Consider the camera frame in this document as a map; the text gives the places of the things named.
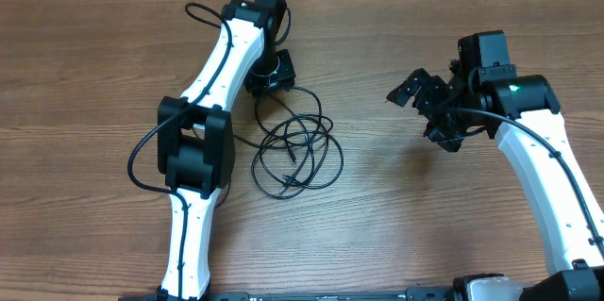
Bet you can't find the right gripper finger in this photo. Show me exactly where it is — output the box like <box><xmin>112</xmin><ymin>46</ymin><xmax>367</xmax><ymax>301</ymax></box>
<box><xmin>423</xmin><ymin>124</ymin><xmax>463</xmax><ymax>152</ymax></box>
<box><xmin>386</xmin><ymin>68</ymin><xmax>430</xmax><ymax>107</ymax></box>

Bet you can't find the short black usb cable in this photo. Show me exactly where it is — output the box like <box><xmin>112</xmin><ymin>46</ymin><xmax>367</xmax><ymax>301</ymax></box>
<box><xmin>233</xmin><ymin>84</ymin><xmax>335</xmax><ymax>164</ymax></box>

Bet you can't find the long black usb cable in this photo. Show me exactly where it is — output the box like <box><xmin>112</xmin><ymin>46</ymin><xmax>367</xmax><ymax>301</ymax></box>
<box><xmin>249</xmin><ymin>114</ymin><xmax>344</xmax><ymax>201</ymax></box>

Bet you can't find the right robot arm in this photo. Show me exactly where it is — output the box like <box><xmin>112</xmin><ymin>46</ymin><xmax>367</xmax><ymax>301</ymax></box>
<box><xmin>386</xmin><ymin>30</ymin><xmax>603</xmax><ymax>300</ymax></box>

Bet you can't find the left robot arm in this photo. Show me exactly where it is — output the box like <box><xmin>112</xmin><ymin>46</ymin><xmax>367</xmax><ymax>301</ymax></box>
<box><xmin>154</xmin><ymin>0</ymin><xmax>295</xmax><ymax>300</ymax></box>

